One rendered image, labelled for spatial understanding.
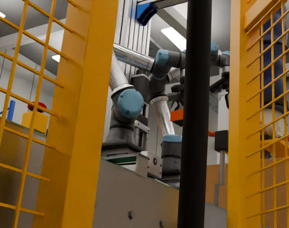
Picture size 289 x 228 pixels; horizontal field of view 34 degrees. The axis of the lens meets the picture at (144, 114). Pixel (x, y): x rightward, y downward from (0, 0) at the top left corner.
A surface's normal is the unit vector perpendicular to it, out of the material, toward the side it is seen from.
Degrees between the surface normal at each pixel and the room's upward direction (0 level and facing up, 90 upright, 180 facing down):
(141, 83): 90
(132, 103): 97
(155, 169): 90
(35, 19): 180
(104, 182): 90
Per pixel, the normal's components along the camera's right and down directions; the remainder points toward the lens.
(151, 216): 0.81, -0.15
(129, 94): 0.29, -0.21
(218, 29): -0.08, 0.93
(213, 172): -0.58, -0.33
